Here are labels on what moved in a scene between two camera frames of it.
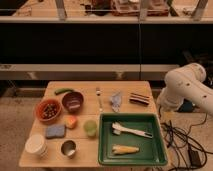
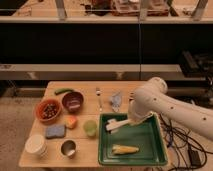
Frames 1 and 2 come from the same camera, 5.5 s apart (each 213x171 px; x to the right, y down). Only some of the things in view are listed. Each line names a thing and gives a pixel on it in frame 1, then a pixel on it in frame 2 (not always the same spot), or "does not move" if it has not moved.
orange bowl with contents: (48, 110) does not move
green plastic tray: (152, 151) does not move
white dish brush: (117, 128) to (113, 123)
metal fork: (98, 93) does not move
